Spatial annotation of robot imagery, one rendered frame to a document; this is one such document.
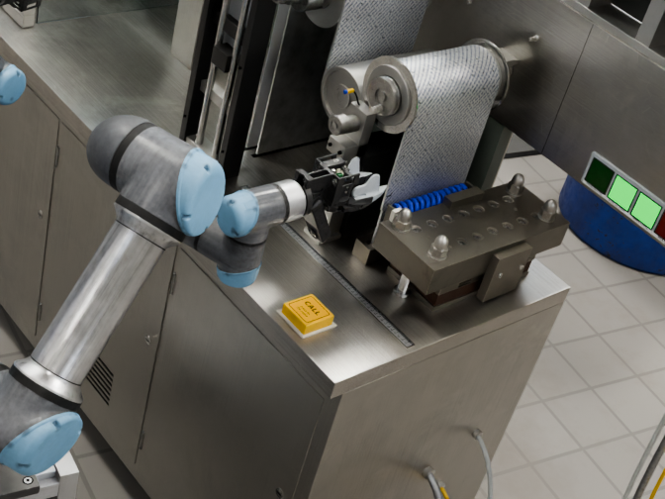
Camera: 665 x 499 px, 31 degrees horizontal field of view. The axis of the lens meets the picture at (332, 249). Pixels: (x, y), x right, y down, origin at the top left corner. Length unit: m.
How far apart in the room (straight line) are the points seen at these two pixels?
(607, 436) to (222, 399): 1.52
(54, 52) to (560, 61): 1.18
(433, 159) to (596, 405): 1.56
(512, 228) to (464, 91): 0.30
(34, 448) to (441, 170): 1.06
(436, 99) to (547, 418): 1.58
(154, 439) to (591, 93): 1.24
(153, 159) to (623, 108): 0.97
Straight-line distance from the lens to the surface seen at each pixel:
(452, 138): 2.37
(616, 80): 2.32
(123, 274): 1.75
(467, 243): 2.32
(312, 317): 2.19
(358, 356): 2.18
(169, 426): 2.71
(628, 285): 4.32
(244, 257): 2.11
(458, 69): 2.31
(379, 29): 2.43
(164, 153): 1.75
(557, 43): 2.40
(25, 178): 3.01
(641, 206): 2.33
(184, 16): 2.88
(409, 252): 2.25
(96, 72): 2.82
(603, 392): 3.81
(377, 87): 2.25
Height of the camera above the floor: 2.31
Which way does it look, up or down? 36 degrees down
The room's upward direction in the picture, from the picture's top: 16 degrees clockwise
